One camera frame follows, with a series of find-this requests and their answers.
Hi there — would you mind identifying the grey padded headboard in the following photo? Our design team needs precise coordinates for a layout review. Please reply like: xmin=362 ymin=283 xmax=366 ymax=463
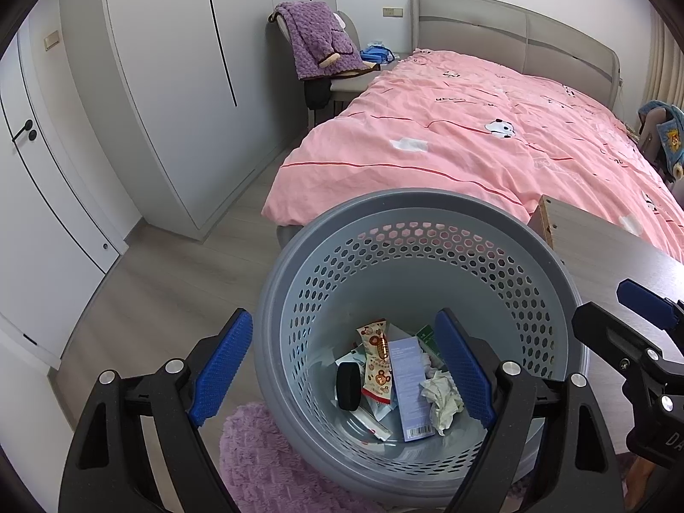
xmin=410 ymin=0 xmax=622 ymax=113

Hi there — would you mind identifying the light blue wipes packet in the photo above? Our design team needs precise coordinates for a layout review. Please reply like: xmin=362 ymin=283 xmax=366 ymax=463
xmin=363 ymin=395 xmax=399 ymax=423

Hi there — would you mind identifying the red orange snack wrapper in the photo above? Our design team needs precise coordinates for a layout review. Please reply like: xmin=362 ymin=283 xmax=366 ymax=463
xmin=355 ymin=318 xmax=396 ymax=406

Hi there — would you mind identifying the beige curtain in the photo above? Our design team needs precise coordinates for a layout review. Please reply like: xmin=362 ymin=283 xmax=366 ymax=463
xmin=646 ymin=8 xmax=684 ymax=108

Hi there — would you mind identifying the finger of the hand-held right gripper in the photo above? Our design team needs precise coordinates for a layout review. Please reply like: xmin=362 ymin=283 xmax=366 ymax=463
xmin=571 ymin=301 xmax=666 ymax=386
xmin=616 ymin=278 xmax=684 ymax=332

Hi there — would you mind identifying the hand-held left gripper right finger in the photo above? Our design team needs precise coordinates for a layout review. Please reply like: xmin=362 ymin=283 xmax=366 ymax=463
xmin=434 ymin=307 xmax=626 ymax=513

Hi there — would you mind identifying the beige chair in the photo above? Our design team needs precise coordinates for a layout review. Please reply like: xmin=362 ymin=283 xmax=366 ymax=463
xmin=267 ymin=8 xmax=396 ymax=124

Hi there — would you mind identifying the grey wardrobe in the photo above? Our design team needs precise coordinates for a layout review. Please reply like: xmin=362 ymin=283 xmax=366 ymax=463
xmin=59 ymin=0 xmax=337 ymax=241

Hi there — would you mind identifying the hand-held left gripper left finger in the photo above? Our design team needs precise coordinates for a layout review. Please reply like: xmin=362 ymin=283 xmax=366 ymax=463
xmin=58 ymin=307 xmax=254 ymax=513

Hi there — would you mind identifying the person's right forearm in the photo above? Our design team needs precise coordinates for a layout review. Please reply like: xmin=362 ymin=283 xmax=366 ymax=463
xmin=625 ymin=457 xmax=658 ymax=513

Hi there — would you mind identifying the grey perforated waste basket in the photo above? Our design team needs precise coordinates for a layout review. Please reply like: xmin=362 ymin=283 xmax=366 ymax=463
xmin=254 ymin=188 xmax=589 ymax=508

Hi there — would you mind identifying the bed with pink duvet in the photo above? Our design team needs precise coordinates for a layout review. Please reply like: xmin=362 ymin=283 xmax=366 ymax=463
xmin=262 ymin=49 xmax=684 ymax=262

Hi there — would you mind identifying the purple fleece blanket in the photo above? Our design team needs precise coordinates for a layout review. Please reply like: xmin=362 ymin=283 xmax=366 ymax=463
xmin=274 ymin=1 xmax=364 ymax=82

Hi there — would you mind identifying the purple fluffy rug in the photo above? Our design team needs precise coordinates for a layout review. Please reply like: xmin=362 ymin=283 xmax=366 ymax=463
xmin=219 ymin=401 xmax=386 ymax=513

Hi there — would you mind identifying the blue bear garment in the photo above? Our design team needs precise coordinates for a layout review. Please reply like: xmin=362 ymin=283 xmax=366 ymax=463
xmin=637 ymin=100 xmax=684 ymax=177

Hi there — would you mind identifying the cream paper wrapper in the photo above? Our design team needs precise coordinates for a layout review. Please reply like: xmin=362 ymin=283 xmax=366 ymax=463
xmin=419 ymin=371 xmax=465 ymax=436

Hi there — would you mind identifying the green white milk carton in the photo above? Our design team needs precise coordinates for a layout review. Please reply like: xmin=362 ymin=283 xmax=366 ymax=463
xmin=416 ymin=325 xmax=442 ymax=356

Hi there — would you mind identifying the grey chair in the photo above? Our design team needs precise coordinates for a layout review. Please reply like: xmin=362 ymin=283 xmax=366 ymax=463
xmin=636 ymin=112 xmax=663 ymax=156

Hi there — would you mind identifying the black round container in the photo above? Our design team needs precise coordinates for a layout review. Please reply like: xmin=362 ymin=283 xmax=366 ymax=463
xmin=336 ymin=362 xmax=361 ymax=412

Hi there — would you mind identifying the purple cardboard box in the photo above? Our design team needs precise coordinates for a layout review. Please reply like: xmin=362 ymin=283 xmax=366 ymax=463
xmin=387 ymin=336 xmax=435 ymax=442

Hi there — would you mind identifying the white cabinet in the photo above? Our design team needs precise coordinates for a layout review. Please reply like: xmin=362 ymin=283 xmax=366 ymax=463
xmin=0 ymin=27 xmax=129 ymax=369

